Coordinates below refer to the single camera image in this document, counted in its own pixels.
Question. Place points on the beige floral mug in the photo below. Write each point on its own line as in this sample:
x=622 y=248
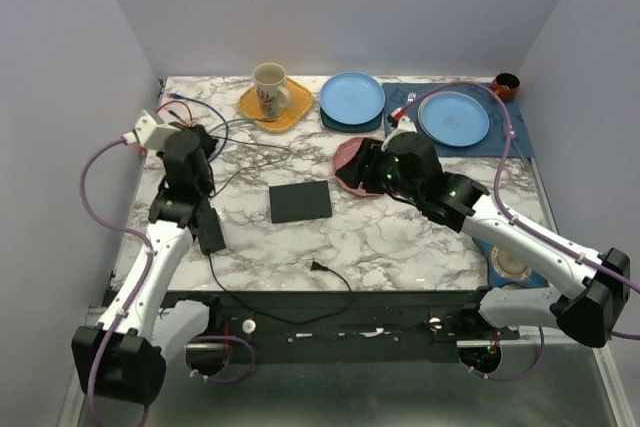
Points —
x=270 y=83

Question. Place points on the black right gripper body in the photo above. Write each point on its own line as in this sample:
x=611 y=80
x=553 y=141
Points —
x=380 y=176

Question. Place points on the dark teal coaster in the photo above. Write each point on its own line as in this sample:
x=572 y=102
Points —
x=366 y=127

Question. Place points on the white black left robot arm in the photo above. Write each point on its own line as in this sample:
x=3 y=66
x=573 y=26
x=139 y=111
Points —
x=124 y=356

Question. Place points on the black power adapter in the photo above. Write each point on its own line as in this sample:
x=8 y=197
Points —
x=208 y=229

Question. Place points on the dark grey network switch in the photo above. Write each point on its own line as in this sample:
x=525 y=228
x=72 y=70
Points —
x=300 y=202

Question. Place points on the yellow woven coaster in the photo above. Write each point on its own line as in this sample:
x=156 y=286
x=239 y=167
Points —
x=303 y=100

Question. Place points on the small red-brown bowl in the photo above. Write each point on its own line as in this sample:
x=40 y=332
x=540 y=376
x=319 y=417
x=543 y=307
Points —
x=506 y=86

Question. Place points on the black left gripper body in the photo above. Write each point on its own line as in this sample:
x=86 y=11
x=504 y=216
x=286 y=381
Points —
x=208 y=187

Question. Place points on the blue plate on placemat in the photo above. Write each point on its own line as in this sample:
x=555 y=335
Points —
x=453 y=119

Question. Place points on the blue star-shaped dish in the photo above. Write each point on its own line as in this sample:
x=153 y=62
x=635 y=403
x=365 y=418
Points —
x=504 y=269

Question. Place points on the aluminium rail frame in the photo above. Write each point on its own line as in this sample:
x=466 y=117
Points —
x=422 y=319

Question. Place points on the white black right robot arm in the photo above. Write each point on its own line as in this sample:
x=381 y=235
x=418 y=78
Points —
x=587 y=290

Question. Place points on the light blue plate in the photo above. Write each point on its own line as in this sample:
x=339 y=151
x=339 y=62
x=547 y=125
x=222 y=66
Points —
x=352 y=98

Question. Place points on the pink dotted plate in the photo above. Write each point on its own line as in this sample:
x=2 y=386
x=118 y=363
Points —
x=354 y=165

